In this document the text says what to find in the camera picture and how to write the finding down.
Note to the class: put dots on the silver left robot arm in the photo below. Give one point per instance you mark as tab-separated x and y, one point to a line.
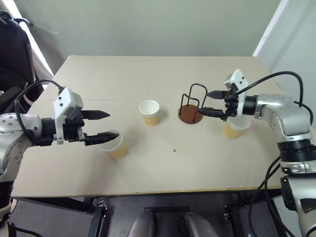
12	143

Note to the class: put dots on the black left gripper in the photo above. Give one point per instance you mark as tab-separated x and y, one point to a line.
74	129

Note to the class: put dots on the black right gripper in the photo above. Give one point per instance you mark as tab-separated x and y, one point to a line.
231	106

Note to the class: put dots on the black backpack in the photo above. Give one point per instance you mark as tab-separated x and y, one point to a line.
12	54

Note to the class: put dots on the white and tan paper cup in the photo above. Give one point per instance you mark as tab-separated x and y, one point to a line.
149	111
233	130
116	149

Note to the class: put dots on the black metal table frame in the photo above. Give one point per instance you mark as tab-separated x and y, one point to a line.
61	205

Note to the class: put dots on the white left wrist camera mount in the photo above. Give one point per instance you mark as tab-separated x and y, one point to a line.
64	100

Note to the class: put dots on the dark grey rounded shape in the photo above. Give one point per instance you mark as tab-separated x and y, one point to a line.
197	227
143	225

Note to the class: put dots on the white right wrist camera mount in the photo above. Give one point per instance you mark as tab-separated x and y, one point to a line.
239	80

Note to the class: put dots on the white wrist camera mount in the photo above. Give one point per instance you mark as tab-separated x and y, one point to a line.
239	80
64	100

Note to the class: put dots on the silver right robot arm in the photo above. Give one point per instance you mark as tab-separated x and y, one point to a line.
291	118

